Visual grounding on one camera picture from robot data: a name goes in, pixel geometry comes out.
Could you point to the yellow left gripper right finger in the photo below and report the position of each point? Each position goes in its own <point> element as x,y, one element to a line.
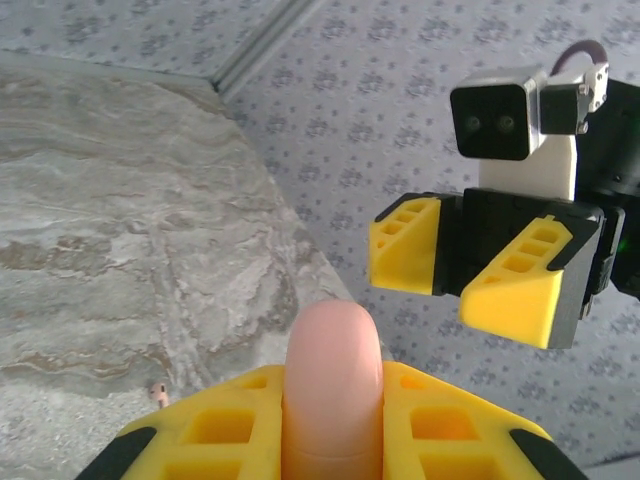
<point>395,440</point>

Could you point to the pink earbud charging case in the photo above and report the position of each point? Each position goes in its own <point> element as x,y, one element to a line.
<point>332,380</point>

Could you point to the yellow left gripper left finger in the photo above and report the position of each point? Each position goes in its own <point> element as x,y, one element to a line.
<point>267,440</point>

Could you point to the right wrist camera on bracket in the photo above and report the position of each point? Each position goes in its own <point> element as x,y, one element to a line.
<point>492,115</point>

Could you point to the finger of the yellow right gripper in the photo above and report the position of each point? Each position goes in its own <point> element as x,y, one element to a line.
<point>520,300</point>
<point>405,255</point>

